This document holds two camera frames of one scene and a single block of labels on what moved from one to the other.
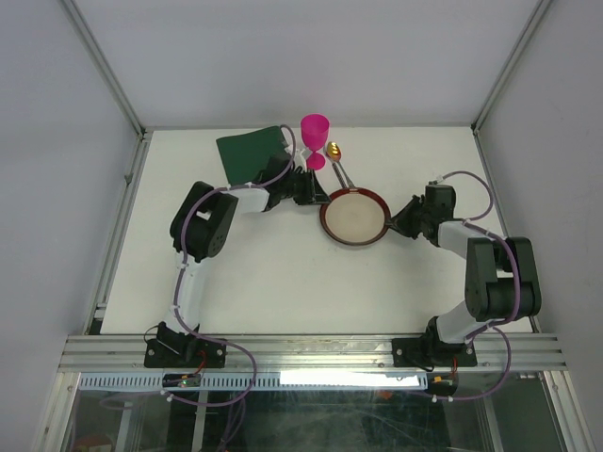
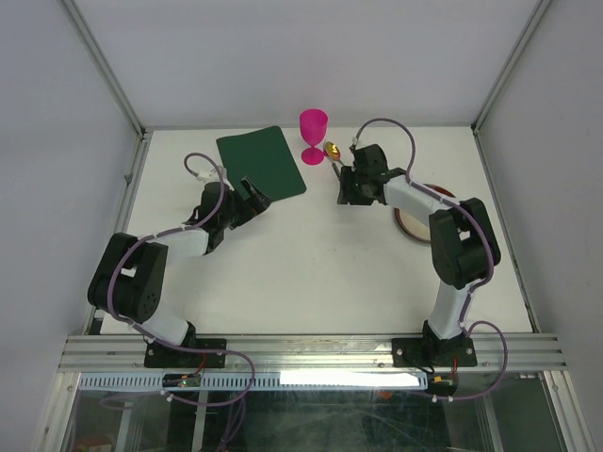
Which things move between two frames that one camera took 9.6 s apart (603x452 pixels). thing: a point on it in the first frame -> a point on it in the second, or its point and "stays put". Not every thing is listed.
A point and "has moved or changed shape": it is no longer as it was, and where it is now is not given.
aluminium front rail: [126, 353] stays put
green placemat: [245, 155] stays put
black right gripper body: [415, 223] -> [351, 187]
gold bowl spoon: [334, 154] stays put
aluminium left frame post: [137, 164] stays put
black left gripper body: [299, 187] -> [238, 213]
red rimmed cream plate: [353, 217] has moved or changed shape
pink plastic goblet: [315, 130] stays put
